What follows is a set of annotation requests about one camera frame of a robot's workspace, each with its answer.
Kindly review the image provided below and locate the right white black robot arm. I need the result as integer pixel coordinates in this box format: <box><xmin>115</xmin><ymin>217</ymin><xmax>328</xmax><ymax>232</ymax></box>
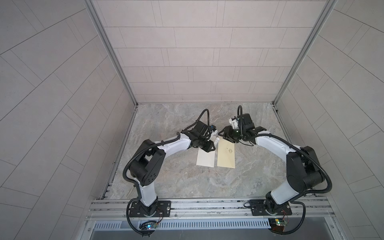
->
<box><xmin>219</xmin><ymin>114</ymin><xmax>327</xmax><ymax>215</ymax></box>

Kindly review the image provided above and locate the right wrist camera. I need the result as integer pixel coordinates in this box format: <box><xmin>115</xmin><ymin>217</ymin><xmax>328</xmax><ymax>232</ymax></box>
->
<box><xmin>229</xmin><ymin>117</ymin><xmax>239</xmax><ymax>129</ymax></box>

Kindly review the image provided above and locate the circuit board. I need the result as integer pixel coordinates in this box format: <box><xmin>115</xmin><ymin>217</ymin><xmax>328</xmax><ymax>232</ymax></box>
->
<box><xmin>140</xmin><ymin>221</ymin><xmax>158</xmax><ymax>231</ymax></box>
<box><xmin>269</xmin><ymin>218</ymin><xmax>289</xmax><ymax>233</ymax></box>

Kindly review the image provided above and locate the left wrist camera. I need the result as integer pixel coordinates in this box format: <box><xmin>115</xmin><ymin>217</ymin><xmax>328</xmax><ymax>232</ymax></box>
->
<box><xmin>210</xmin><ymin>125</ymin><xmax>218</xmax><ymax>136</ymax></box>

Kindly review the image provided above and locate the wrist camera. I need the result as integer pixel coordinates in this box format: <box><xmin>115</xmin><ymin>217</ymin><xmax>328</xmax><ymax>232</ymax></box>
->
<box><xmin>210</xmin><ymin>125</ymin><xmax>218</xmax><ymax>136</ymax></box>
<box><xmin>229</xmin><ymin>117</ymin><xmax>239</xmax><ymax>129</ymax></box>

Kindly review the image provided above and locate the white ventilation grille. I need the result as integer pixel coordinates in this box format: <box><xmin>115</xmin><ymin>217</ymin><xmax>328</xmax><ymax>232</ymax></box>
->
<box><xmin>94</xmin><ymin>219</ymin><xmax>271</xmax><ymax>231</ymax></box>

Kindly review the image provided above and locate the black cable conduit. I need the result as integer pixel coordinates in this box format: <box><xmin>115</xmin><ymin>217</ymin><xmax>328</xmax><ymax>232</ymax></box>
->
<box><xmin>236</xmin><ymin>104</ymin><xmax>333</xmax><ymax>235</ymax></box>
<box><xmin>122</xmin><ymin>108</ymin><xmax>211</xmax><ymax>236</ymax></box>

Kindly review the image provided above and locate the aluminium mounting rail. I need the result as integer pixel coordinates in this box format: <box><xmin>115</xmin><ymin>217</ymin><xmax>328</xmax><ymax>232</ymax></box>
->
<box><xmin>86</xmin><ymin>196</ymin><xmax>335</xmax><ymax>221</ymax></box>

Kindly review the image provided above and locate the right circuit board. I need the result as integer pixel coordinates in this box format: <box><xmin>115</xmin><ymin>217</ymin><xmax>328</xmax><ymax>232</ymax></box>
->
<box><xmin>269</xmin><ymin>218</ymin><xmax>289</xmax><ymax>233</ymax></box>

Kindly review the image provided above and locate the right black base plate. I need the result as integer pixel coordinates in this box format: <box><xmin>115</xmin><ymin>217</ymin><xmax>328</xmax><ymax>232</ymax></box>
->
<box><xmin>244</xmin><ymin>200</ymin><xmax>292</xmax><ymax>216</ymax></box>

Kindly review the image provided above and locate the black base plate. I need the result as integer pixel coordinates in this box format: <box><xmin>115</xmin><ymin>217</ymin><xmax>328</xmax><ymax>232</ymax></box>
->
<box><xmin>244</xmin><ymin>200</ymin><xmax>292</xmax><ymax>216</ymax></box>
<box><xmin>128</xmin><ymin>200</ymin><xmax>172</xmax><ymax>218</ymax></box>

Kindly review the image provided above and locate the left black cable conduit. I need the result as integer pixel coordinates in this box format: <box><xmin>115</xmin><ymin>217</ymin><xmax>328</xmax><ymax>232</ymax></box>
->
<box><xmin>122</xmin><ymin>108</ymin><xmax>211</xmax><ymax>236</ymax></box>

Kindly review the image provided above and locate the left circuit board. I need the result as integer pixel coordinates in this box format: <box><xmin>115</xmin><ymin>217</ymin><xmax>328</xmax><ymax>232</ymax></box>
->
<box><xmin>140</xmin><ymin>221</ymin><xmax>158</xmax><ymax>231</ymax></box>

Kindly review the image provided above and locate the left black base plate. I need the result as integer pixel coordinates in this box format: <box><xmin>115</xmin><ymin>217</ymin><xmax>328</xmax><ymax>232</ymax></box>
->
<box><xmin>128</xmin><ymin>200</ymin><xmax>172</xmax><ymax>218</ymax></box>

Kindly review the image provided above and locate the yellow manila envelope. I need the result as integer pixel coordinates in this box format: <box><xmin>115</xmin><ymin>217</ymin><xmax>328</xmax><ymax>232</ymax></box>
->
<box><xmin>217</xmin><ymin>138</ymin><xmax>236</xmax><ymax>169</ymax></box>

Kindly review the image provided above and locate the right black cable conduit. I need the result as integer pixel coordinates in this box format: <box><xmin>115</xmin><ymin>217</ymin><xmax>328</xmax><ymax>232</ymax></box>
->
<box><xmin>236</xmin><ymin>104</ymin><xmax>333</xmax><ymax>235</ymax></box>

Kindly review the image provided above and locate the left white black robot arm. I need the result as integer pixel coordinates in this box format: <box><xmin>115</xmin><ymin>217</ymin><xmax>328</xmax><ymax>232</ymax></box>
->
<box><xmin>123</xmin><ymin>121</ymin><xmax>218</xmax><ymax>217</ymax></box>

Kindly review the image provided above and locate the cream white envelope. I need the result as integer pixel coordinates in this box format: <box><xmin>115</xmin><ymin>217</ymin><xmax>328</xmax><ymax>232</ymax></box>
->
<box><xmin>196</xmin><ymin>149</ymin><xmax>215</xmax><ymax>168</ymax></box>

